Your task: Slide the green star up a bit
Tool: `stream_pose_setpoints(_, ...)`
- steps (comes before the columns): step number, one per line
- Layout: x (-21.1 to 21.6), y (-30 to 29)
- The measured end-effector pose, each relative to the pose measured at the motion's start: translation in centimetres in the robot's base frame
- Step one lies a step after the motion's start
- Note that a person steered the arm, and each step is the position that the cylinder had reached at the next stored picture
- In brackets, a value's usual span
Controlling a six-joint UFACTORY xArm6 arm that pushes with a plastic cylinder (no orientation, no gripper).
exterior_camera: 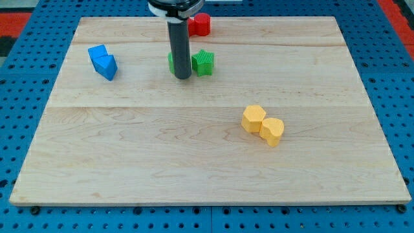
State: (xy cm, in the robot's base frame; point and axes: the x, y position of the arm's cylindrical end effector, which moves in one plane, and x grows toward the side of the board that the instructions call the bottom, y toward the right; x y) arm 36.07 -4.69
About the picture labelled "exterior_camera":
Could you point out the green star block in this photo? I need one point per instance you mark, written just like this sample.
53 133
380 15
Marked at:
203 62

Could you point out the black robot arm flange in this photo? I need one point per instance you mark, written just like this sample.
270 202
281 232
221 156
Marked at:
175 11

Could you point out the yellow hexagon block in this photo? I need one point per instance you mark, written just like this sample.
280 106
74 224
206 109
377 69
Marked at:
253 115

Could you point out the green block behind rod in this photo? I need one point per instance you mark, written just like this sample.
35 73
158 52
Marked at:
171 63

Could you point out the yellow heart block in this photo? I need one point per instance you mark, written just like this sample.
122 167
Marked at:
271 130

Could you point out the wooden board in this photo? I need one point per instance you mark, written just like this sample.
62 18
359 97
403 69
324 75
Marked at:
149 139

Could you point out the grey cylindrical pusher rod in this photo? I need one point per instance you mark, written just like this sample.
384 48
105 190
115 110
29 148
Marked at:
180 49

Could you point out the red cylinder block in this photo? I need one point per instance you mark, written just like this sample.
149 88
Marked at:
202 24

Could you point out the red block behind rod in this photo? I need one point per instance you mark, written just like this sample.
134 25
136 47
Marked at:
191 27

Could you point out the blue triangular block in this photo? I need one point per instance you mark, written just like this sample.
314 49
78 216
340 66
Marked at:
106 66

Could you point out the blue cube block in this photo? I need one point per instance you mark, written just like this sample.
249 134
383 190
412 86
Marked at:
97 51

